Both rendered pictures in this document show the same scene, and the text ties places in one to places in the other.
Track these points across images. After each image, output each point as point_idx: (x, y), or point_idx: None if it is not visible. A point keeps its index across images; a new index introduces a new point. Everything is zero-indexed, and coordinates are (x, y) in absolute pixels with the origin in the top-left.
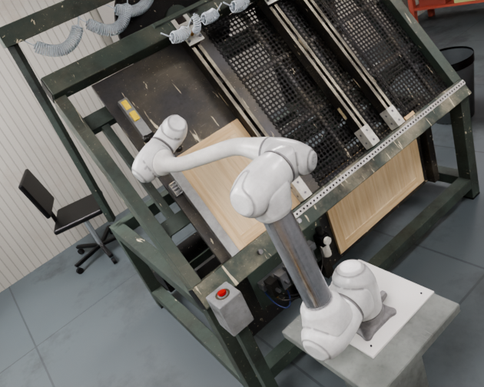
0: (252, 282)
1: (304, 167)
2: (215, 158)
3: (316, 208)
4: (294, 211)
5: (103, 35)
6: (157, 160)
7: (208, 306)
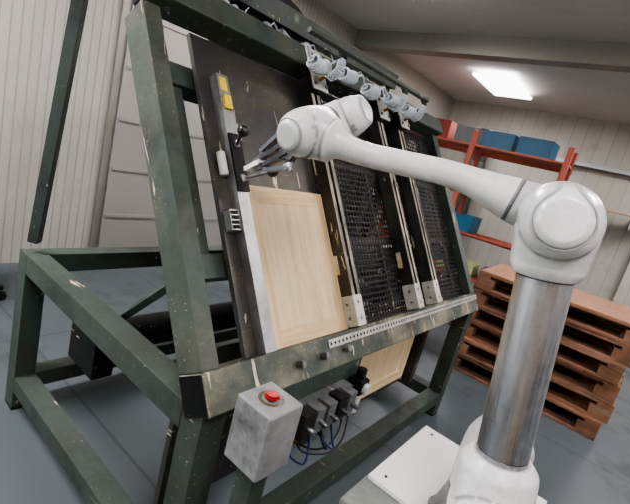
0: None
1: None
2: (426, 173)
3: (363, 343)
4: (344, 334)
5: None
6: (336, 127)
7: (213, 415)
